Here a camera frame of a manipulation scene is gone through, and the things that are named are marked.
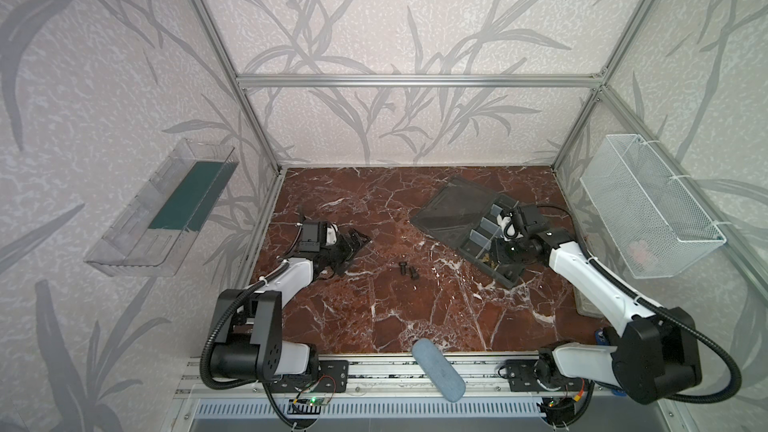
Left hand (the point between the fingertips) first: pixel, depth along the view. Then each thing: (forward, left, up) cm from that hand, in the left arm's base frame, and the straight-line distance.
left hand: (366, 238), depth 89 cm
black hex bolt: (-5, -11, -9) cm, 15 cm away
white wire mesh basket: (-11, -64, +26) cm, 70 cm away
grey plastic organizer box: (+14, -33, -9) cm, 37 cm away
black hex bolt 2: (-8, -14, -8) cm, 18 cm away
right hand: (-2, -38, +1) cm, 39 cm away
